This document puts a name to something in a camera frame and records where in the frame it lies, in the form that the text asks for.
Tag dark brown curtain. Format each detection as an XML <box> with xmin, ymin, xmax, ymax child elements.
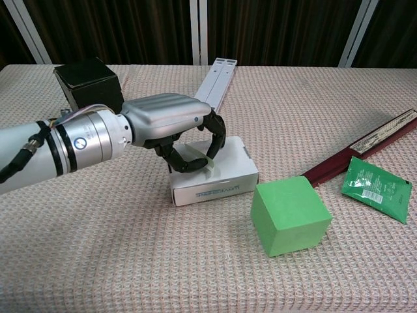
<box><xmin>0</xmin><ymin>0</ymin><xmax>417</xmax><ymax>69</ymax></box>

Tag small cream paper strip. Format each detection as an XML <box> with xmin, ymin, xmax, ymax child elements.
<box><xmin>184</xmin><ymin>143</ymin><xmax>216</xmax><ymax>181</ymax></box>

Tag green foil packet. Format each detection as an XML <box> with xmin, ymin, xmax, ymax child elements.
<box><xmin>340</xmin><ymin>156</ymin><xmax>412</xmax><ymax>225</ymax></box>

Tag black cardboard box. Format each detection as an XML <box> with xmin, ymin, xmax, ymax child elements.
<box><xmin>53</xmin><ymin>57</ymin><xmax>124</xmax><ymax>113</ymax></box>

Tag green foam cube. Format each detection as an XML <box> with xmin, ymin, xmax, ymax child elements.
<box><xmin>250</xmin><ymin>175</ymin><xmax>334</xmax><ymax>258</ymax></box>

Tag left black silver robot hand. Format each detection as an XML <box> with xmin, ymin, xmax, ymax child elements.
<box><xmin>120</xmin><ymin>93</ymin><xmax>227</xmax><ymax>173</ymax></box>

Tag white folded laptop stand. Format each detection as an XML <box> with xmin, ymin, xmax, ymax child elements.
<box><xmin>194</xmin><ymin>57</ymin><xmax>238</xmax><ymax>115</ymax></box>

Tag white double frame post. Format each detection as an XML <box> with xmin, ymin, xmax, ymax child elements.
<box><xmin>189</xmin><ymin>0</ymin><xmax>209</xmax><ymax>66</ymax></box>

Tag pink waffle tablecloth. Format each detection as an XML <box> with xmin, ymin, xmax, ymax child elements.
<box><xmin>0</xmin><ymin>63</ymin><xmax>417</xmax><ymax>313</ymax></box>

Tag dark red long box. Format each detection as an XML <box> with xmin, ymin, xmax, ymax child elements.
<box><xmin>301</xmin><ymin>108</ymin><xmax>417</xmax><ymax>188</ymax></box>

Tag white cardboard box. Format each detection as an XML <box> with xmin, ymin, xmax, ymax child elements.
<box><xmin>167</xmin><ymin>135</ymin><xmax>260</xmax><ymax>207</ymax></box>

